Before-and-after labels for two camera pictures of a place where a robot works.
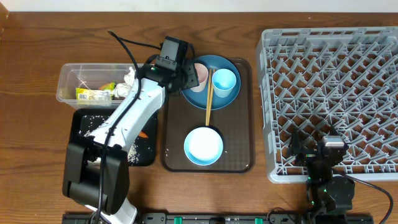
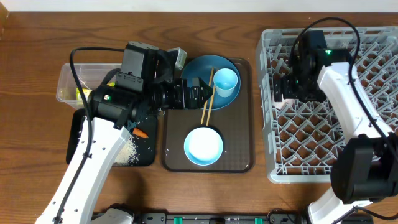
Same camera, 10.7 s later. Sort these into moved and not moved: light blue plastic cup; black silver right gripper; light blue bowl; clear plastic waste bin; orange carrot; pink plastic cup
Moved: pink plastic cup; black silver right gripper
Not moved: orange carrot; light blue plastic cup; light blue bowl; clear plastic waste bin
